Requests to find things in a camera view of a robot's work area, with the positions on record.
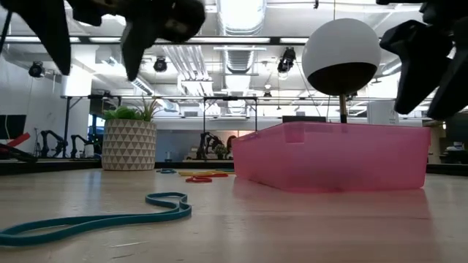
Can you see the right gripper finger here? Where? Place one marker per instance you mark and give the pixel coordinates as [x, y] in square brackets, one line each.
[420, 62]
[453, 87]

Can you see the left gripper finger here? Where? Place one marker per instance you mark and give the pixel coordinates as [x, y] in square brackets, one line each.
[40, 22]
[137, 44]

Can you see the small teal rubber band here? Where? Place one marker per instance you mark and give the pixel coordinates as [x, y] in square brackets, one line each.
[161, 171]

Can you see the yellow rubber band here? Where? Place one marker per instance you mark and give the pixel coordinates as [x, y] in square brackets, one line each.
[190, 173]
[223, 172]

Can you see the red rubber band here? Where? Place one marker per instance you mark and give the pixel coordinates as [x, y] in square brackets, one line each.
[199, 180]

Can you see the pink translucent plastic bin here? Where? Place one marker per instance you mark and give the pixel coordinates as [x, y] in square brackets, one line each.
[329, 157]

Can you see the black hanging spotlight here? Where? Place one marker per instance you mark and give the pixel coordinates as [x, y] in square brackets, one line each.
[287, 60]
[36, 70]
[160, 65]

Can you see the black monitor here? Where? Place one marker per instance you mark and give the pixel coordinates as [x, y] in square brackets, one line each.
[457, 133]
[303, 119]
[12, 127]

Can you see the white globe table lamp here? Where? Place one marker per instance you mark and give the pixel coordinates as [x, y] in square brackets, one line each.
[340, 47]

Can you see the potted plant patterned pot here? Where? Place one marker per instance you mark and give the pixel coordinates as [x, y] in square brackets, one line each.
[128, 146]

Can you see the white cup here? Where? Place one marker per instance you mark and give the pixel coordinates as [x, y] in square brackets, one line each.
[89, 150]

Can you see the red strip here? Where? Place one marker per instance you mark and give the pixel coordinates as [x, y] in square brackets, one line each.
[20, 139]

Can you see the black slanted bar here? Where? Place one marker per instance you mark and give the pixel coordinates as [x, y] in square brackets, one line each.
[18, 153]

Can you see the small background plant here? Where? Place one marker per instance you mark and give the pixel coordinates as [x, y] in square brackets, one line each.
[221, 151]

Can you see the person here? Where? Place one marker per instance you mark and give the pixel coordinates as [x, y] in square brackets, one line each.
[231, 144]

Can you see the black beam with lights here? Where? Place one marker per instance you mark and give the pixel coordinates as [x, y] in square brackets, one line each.
[275, 40]

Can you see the silver ventilation duct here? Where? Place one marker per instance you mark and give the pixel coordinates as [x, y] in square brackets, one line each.
[241, 18]

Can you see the black metal frame stand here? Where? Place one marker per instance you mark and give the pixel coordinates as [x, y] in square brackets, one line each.
[230, 98]
[67, 128]

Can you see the black table edge rail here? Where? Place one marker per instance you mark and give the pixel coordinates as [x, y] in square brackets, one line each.
[194, 164]

